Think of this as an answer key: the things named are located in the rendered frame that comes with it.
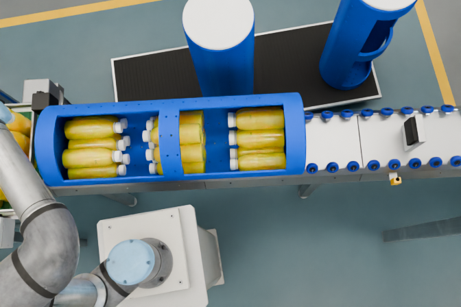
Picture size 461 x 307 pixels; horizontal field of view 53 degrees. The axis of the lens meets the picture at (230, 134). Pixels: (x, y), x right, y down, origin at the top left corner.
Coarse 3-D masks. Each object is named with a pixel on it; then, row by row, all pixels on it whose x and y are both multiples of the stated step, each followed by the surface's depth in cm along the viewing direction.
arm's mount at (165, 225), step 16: (176, 208) 148; (112, 224) 148; (128, 224) 148; (144, 224) 147; (160, 224) 147; (176, 224) 147; (112, 240) 147; (160, 240) 146; (176, 240) 145; (176, 256) 144; (176, 272) 142; (144, 288) 142; (160, 288) 141; (176, 288) 141
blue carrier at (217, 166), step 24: (240, 96) 158; (264, 96) 156; (288, 96) 155; (48, 120) 152; (144, 120) 174; (168, 120) 150; (216, 120) 174; (288, 120) 148; (48, 144) 149; (144, 144) 176; (168, 144) 148; (216, 144) 175; (288, 144) 147; (48, 168) 151; (144, 168) 172; (168, 168) 151; (216, 168) 170; (288, 168) 153
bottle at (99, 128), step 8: (72, 120) 163; (80, 120) 163; (88, 120) 162; (96, 120) 162; (104, 120) 162; (64, 128) 161; (72, 128) 160; (80, 128) 160; (88, 128) 160; (96, 128) 160; (104, 128) 160; (112, 128) 162; (72, 136) 161; (80, 136) 162; (88, 136) 162; (96, 136) 162; (104, 136) 162
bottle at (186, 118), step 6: (180, 114) 162; (186, 114) 161; (192, 114) 161; (198, 114) 161; (156, 120) 161; (180, 120) 160; (186, 120) 160; (192, 120) 159; (198, 120) 159; (156, 126) 160
